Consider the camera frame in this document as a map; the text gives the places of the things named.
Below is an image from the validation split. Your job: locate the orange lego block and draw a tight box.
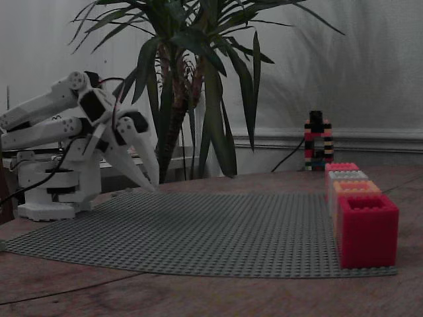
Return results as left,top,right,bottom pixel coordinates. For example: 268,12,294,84
332,180,383,239

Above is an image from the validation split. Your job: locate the large palm house plant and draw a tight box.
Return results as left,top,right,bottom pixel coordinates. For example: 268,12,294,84
68,0,346,185

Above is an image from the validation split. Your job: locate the thin black table cable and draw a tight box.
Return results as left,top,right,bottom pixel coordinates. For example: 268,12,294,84
0,269,147,305

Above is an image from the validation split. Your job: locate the grey Lego baseplate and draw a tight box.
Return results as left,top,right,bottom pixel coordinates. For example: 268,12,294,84
4,191,399,279

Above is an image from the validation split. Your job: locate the black camera cable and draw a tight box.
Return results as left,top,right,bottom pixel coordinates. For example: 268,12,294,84
270,136,307,173

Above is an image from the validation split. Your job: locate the large pink lego block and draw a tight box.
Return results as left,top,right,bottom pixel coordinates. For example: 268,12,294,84
324,162,361,181

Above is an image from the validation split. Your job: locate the dark red lego block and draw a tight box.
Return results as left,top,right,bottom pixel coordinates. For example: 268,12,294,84
338,194,400,269

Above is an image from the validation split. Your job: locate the grey lego block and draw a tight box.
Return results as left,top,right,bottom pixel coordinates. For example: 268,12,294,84
327,170,369,216

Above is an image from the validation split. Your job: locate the Lego brick camera tower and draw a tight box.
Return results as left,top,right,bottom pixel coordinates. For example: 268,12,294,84
303,110,333,172

